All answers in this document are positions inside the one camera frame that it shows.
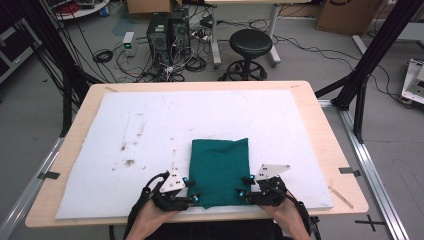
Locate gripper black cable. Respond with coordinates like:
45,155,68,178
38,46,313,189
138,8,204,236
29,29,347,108
283,191,322,240
123,170,171,240

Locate coiled black cable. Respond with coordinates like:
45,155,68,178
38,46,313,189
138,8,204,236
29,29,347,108
92,49,114,64

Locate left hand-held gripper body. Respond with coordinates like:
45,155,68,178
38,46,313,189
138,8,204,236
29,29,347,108
152,169,191,212

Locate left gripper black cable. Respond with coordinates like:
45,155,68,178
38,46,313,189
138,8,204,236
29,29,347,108
123,170,171,240

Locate white desk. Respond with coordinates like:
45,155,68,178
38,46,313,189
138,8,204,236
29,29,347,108
203,0,313,68

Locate black tape piece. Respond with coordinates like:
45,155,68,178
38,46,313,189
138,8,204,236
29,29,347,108
338,166,362,178
37,170,61,181

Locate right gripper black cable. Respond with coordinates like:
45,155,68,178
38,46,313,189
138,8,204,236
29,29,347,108
283,191,322,240

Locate black computer tower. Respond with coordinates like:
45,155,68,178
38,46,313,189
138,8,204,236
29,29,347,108
169,8,192,58
146,13,171,65

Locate round white table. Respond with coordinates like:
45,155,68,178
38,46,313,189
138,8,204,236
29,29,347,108
49,0,111,21

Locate green long-sleeve shirt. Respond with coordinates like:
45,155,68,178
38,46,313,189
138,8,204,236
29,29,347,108
187,137,252,210

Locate tangle of floor cables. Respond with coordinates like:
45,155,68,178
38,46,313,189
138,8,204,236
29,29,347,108
113,49,208,83

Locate long black floor cable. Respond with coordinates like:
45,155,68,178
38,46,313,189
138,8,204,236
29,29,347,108
273,33,413,108

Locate person's left hand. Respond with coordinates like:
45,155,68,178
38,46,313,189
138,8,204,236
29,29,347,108
131,199,181,236

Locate small cardboard box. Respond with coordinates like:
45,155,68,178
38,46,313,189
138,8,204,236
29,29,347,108
126,0,184,15

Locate black round stool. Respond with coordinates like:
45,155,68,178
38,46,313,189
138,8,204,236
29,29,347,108
218,28,274,82

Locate black tape cross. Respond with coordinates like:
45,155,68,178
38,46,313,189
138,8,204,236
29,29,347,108
354,214,386,233

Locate aluminium rail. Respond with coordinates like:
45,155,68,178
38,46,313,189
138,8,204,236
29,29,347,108
0,136,65,240
318,99,411,240

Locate black metal frame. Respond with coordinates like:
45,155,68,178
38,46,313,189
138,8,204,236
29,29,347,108
6,0,105,138
314,0,424,144

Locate person's right hand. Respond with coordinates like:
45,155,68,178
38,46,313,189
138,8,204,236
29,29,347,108
259,196,306,234

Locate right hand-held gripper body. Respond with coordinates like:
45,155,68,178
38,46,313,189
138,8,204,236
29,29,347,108
248,163,291,207

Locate large cardboard box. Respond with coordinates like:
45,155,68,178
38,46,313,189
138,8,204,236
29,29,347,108
315,0,381,36

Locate white foam mat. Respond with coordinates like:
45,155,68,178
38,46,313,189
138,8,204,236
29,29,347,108
54,89,334,220

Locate small white device green light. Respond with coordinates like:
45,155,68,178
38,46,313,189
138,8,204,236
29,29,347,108
122,31,138,57

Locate white machine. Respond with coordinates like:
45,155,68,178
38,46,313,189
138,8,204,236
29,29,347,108
401,58,424,107

